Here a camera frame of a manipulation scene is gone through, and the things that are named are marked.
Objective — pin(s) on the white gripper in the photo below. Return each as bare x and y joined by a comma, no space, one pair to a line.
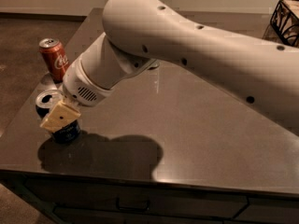
80,85

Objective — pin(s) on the black wire basket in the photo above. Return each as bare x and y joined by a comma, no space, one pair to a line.
276,23

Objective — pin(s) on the red coca-cola can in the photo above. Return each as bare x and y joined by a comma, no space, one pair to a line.
53,53

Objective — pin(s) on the silver redbull can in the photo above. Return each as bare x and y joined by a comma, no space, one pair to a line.
154,65

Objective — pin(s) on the dark drawer front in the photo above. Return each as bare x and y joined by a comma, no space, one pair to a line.
164,202

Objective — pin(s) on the black drawer handle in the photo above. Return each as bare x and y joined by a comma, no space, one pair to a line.
131,205

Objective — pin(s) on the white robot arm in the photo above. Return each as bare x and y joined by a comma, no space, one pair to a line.
137,33

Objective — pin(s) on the blue pepsi can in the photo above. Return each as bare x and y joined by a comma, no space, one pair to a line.
45,102

